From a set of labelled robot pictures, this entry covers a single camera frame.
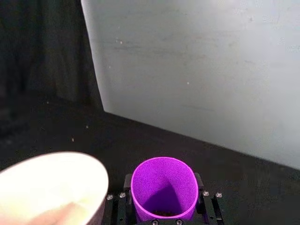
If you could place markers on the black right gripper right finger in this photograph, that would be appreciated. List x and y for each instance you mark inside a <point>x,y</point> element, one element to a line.
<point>211,206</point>

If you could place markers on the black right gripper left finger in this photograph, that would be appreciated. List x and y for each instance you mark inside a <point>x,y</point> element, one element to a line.
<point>117,208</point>

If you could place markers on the purple plastic cup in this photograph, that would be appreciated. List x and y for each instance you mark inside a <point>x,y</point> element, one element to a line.
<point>161,178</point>

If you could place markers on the dark brown grains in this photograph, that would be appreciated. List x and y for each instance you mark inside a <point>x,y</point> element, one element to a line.
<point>164,212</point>

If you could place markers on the black table cloth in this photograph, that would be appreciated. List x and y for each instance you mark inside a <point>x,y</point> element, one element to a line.
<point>145,140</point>

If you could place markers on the white paper cup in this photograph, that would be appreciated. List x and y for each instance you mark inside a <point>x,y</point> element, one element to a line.
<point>47,185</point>

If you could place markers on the dark hanging curtain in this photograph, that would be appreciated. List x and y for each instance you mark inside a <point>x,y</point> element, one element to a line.
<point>44,47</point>

